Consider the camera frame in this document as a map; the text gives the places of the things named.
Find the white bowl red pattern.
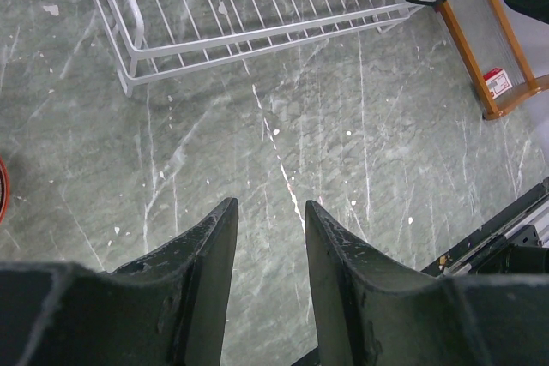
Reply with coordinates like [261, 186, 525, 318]
[0, 159, 9, 222]

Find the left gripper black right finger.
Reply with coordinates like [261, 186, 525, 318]
[305, 201, 548, 365]

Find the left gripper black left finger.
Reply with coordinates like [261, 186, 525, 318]
[1, 198, 238, 365]

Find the white wire dish rack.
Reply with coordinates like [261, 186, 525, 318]
[93, 0, 417, 95]

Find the aluminium mounting rail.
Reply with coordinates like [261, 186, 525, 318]
[422, 179, 548, 277]

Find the orange wooden shelf rack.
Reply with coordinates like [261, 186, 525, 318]
[437, 0, 548, 121]

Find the small red white card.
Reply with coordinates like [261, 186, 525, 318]
[483, 68, 512, 99]

